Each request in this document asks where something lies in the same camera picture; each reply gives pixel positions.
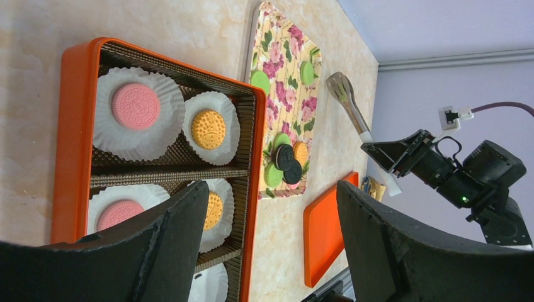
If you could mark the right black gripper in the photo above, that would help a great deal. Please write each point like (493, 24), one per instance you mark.
(482, 179)

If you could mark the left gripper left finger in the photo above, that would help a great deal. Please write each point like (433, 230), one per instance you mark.
(149, 257)

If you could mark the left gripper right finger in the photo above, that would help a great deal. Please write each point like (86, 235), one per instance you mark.
(393, 257)

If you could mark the pink cookie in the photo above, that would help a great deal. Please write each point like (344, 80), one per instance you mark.
(136, 106)
(118, 212)
(293, 186)

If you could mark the orange box lid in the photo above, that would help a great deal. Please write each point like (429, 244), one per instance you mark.
(323, 239)

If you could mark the orange cookie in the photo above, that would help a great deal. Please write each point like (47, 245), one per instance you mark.
(301, 153)
(215, 210)
(208, 129)

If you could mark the orange cookie box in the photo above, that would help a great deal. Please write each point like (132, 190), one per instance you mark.
(82, 170)

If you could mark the metal tongs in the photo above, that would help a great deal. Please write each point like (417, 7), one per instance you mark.
(341, 89)

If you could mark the floral tray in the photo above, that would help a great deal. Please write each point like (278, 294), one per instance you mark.
(278, 47)

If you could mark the white paper cup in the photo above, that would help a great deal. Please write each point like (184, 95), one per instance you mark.
(147, 195)
(214, 238)
(210, 285)
(219, 102)
(149, 144)

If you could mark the pink cookie bottom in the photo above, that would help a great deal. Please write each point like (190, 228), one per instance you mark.
(293, 186)

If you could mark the green cookie bottom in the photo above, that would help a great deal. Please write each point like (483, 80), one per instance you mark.
(273, 177)

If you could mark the green cookie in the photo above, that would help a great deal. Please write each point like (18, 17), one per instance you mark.
(273, 177)
(260, 80)
(307, 73)

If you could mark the green cookie top right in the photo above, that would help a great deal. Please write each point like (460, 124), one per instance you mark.
(307, 73)

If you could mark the green cookie left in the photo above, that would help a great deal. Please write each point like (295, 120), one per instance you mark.
(260, 80)

